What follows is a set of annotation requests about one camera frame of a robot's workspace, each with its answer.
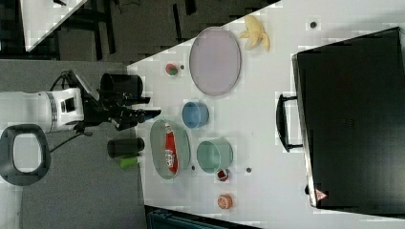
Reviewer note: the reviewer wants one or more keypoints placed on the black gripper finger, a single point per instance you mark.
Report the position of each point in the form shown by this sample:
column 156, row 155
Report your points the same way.
column 138, row 100
column 145, row 115

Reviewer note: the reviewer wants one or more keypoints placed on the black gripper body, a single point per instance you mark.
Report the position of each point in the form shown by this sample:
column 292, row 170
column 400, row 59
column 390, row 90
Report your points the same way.
column 111, row 107

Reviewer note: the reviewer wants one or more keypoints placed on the red plush ketchup bottle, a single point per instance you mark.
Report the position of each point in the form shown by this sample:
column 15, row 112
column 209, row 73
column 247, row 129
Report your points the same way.
column 170, row 150

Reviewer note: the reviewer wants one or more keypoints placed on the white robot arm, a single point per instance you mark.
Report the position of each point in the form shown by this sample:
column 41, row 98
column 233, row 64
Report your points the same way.
column 69, row 109

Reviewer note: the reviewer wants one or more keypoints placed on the grey-green oval strainer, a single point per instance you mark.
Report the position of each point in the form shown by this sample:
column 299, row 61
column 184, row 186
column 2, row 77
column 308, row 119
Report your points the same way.
column 157, row 140

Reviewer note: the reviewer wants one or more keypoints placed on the black cup upper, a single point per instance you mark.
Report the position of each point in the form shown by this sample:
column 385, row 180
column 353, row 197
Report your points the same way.
column 122, row 83

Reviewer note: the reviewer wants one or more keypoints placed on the black cup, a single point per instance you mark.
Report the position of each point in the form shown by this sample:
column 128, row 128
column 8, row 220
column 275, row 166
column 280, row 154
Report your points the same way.
column 122, row 83
column 125, row 147

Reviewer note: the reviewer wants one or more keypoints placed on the black cup lower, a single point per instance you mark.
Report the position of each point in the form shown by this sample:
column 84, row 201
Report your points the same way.
column 125, row 147

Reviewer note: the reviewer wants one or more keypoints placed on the strawberry toy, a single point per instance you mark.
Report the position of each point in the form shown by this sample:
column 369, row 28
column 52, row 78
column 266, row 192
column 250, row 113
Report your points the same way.
column 171, row 69

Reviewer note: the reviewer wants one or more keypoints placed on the blue bowl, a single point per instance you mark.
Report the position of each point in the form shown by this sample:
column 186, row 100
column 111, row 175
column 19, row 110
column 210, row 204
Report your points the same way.
column 194, row 115

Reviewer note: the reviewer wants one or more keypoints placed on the green cylinder toy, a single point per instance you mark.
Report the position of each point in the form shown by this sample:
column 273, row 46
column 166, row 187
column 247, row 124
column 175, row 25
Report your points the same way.
column 129, row 161

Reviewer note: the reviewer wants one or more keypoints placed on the green bowl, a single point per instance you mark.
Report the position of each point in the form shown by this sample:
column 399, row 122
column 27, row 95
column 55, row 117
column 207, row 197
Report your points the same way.
column 214, row 154

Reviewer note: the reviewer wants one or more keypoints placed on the lilac round plate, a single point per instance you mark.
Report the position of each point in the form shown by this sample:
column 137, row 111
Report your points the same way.
column 215, row 61

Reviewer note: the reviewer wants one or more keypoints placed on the red can toy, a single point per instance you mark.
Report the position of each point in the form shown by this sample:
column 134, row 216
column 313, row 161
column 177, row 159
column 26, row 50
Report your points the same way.
column 222, row 175

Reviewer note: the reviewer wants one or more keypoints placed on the orange round toy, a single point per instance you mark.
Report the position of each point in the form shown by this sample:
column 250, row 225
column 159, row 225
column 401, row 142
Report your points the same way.
column 225, row 201

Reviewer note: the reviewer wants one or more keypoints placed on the peeled banana toy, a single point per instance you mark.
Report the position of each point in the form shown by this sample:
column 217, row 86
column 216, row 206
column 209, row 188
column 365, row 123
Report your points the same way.
column 254, row 34

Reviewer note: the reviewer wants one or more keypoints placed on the black toaster oven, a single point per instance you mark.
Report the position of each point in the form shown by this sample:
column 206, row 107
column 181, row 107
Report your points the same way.
column 350, row 98

